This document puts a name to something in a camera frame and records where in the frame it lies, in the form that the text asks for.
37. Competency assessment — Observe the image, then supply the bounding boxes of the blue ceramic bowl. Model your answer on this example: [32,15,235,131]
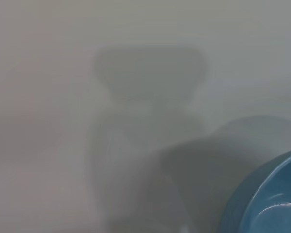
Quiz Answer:
[219,147,291,233]

